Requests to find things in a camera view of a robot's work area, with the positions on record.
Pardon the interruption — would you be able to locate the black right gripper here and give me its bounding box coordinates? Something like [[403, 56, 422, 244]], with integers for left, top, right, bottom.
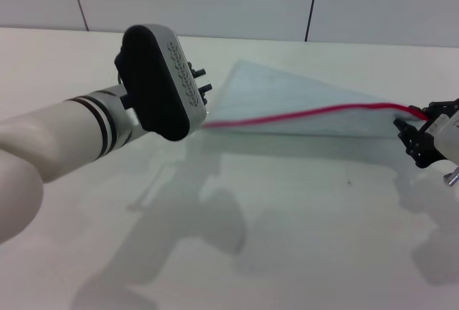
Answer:
[[393, 98, 459, 169]]

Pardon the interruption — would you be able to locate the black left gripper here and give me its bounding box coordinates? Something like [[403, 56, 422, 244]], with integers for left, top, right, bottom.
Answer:
[[186, 60, 213, 106]]

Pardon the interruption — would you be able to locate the clear document bag red zip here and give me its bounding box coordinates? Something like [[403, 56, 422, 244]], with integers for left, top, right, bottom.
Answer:
[[202, 59, 432, 139]]

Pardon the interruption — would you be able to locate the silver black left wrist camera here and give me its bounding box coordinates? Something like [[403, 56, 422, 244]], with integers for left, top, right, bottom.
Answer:
[[114, 24, 209, 143]]

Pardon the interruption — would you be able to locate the silver right arm cable connector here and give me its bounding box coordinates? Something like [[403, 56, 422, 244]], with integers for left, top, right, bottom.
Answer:
[[443, 167, 459, 187]]

